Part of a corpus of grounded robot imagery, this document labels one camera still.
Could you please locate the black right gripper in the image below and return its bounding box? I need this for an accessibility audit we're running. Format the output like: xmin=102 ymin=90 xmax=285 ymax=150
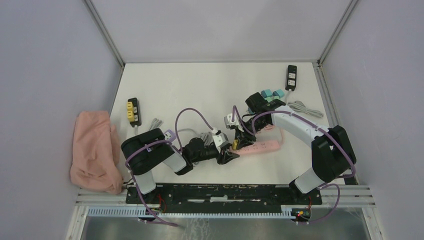
xmin=234 ymin=115 xmax=269 ymax=149

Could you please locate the yellow cube plug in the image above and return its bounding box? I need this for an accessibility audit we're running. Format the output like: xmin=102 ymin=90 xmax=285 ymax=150
xmin=231 ymin=139 xmax=238 ymax=150

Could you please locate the pink power strip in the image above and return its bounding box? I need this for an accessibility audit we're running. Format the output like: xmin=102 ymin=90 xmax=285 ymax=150
xmin=233 ymin=140 xmax=281 ymax=156

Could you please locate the green cube plug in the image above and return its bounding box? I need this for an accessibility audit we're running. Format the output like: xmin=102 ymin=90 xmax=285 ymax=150
xmin=264 ymin=96 xmax=275 ymax=103

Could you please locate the teal USB charger plug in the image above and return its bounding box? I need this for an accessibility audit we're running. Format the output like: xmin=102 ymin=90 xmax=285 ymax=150
xmin=272 ymin=89 xmax=285 ymax=99
xmin=260 ymin=89 xmax=273 ymax=98

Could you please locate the purple power strip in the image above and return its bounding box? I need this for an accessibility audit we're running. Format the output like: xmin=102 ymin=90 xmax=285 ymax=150
xmin=164 ymin=129 xmax=177 ymax=143

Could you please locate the black power strip green USB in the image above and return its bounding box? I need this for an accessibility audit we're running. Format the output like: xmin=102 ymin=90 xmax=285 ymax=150
xmin=285 ymin=65 xmax=298 ymax=92

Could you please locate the small black power strip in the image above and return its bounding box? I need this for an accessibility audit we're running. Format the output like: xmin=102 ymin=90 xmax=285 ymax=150
xmin=127 ymin=97 xmax=142 ymax=128

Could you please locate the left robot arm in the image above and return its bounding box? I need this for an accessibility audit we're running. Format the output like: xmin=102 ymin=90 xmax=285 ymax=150
xmin=120 ymin=128 xmax=240 ymax=204

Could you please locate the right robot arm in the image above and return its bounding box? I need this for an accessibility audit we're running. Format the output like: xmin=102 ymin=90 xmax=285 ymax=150
xmin=224 ymin=92 xmax=357 ymax=204

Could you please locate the yellow charger plug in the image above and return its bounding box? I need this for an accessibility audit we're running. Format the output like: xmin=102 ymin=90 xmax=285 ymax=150
xmin=126 ymin=101 xmax=134 ymax=111
xmin=127 ymin=110 xmax=135 ymax=123

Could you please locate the pink cloth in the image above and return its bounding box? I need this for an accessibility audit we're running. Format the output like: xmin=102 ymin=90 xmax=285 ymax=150
xmin=70 ymin=111 xmax=124 ymax=195

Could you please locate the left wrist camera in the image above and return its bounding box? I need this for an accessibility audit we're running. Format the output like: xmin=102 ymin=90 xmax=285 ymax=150
xmin=211 ymin=129 xmax=229 ymax=152

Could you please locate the grey cable of black strip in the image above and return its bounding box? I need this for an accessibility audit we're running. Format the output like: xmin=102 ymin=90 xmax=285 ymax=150
xmin=285 ymin=90 xmax=325 ymax=119

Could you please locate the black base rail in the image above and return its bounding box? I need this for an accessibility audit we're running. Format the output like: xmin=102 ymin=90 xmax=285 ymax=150
xmin=125 ymin=183 xmax=323 ymax=214

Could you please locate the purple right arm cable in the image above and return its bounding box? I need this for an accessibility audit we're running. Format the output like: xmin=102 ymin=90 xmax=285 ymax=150
xmin=231 ymin=105 xmax=357 ymax=225

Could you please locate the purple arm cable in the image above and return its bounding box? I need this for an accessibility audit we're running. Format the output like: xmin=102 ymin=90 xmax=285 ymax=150
xmin=231 ymin=105 xmax=357 ymax=225
xmin=124 ymin=107 xmax=220 ymax=228

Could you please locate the grey cable of small strip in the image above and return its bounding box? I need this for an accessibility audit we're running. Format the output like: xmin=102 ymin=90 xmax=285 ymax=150
xmin=134 ymin=118 xmax=164 ymax=135

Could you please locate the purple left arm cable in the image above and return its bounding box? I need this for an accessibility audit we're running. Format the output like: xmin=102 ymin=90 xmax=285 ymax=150
xmin=124 ymin=107 xmax=220 ymax=228

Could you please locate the white slotted cable duct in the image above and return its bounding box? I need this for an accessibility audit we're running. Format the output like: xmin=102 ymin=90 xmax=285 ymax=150
xmin=86 ymin=205 xmax=295 ymax=220

